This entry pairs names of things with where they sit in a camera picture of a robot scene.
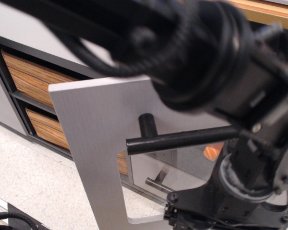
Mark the lower wood-grain storage bin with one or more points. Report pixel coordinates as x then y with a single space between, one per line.
48 128

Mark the black oven door handle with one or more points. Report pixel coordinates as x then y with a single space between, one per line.
150 141

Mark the orange toy salmon piece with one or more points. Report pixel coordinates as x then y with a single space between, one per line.
212 151

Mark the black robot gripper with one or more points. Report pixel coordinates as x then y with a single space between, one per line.
224 204

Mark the wooden countertop edge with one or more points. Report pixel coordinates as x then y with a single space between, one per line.
261 11

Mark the black drawer handle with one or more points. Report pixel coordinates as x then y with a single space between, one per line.
157 183

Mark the grey toy kitchen cabinet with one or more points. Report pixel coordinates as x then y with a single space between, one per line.
30 38

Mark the grey lower drawer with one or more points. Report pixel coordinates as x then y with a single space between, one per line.
183 171

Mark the upper wood-grain storage bin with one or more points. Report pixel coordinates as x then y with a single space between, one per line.
32 79

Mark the wood-grain storage bin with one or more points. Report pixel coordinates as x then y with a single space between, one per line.
32 79
48 128

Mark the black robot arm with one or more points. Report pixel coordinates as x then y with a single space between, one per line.
199 55

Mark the grey toy oven door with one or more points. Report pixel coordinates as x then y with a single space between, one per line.
97 117

